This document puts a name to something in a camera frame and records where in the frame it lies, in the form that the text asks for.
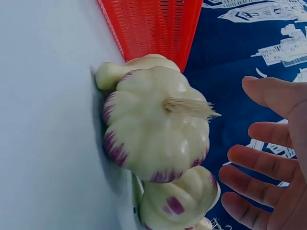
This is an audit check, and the person's right hand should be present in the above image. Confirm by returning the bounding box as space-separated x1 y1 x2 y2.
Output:
218 76 307 230

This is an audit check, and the purple-white garlic bulb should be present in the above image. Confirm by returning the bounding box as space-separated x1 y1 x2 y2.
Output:
103 66 222 184
139 165 221 230
184 217 233 230

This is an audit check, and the red plastic basket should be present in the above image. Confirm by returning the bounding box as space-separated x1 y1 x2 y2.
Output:
97 0 203 73

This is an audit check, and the white garlic bulb with stem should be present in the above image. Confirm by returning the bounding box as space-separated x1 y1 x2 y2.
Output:
95 53 181 91

